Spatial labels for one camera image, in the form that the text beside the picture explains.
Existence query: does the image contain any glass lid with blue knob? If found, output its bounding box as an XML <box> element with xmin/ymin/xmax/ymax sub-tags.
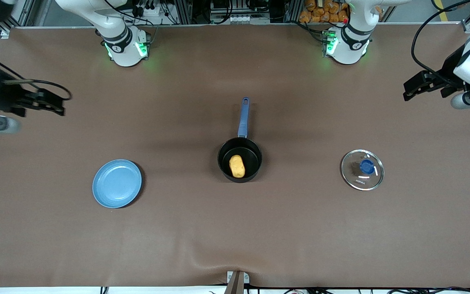
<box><xmin>340</xmin><ymin>149</ymin><xmax>385</xmax><ymax>191</ymax></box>

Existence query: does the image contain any yellow potato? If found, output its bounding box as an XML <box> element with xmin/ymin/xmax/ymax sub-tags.
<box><xmin>229</xmin><ymin>155</ymin><xmax>246</xmax><ymax>178</ymax></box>

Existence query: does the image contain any blue plate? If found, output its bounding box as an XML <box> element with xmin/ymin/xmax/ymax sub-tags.
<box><xmin>92</xmin><ymin>159</ymin><xmax>142</xmax><ymax>209</ymax></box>

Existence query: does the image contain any orange items box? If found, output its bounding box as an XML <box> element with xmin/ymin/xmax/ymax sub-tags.
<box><xmin>299</xmin><ymin>0</ymin><xmax>349</xmax><ymax>24</ymax></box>

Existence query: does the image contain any white power strip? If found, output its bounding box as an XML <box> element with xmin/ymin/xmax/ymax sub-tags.
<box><xmin>131</xmin><ymin>0</ymin><xmax>167</xmax><ymax>19</ymax></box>

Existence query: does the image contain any brown table mat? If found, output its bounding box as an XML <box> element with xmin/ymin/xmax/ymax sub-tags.
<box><xmin>0</xmin><ymin>24</ymin><xmax>470</xmax><ymax>288</ymax></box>

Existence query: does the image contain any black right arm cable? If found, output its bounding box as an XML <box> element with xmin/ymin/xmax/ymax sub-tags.
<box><xmin>0</xmin><ymin>43</ymin><xmax>72</xmax><ymax>100</ymax></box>

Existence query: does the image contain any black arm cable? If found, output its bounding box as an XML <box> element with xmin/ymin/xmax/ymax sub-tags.
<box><xmin>0</xmin><ymin>43</ymin><xmax>72</xmax><ymax>100</ymax></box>
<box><xmin>411</xmin><ymin>0</ymin><xmax>470</xmax><ymax>82</ymax></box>

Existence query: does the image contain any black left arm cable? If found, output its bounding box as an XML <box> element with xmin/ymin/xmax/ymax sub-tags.
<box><xmin>411</xmin><ymin>0</ymin><xmax>470</xmax><ymax>82</ymax></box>

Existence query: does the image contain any aluminium frame post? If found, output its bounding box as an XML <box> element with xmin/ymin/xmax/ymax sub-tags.
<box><xmin>177</xmin><ymin>0</ymin><xmax>193</xmax><ymax>24</ymax></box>
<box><xmin>286</xmin><ymin>0</ymin><xmax>302</xmax><ymax>23</ymax></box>

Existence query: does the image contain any black saucepan with blue handle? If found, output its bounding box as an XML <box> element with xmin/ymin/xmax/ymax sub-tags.
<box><xmin>217</xmin><ymin>97</ymin><xmax>263</xmax><ymax>183</ymax></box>

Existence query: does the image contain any metal table edge bracket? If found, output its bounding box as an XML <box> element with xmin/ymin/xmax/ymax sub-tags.
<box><xmin>227</xmin><ymin>271</ymin><xmax>250</xmax><ymax>294</ymax></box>

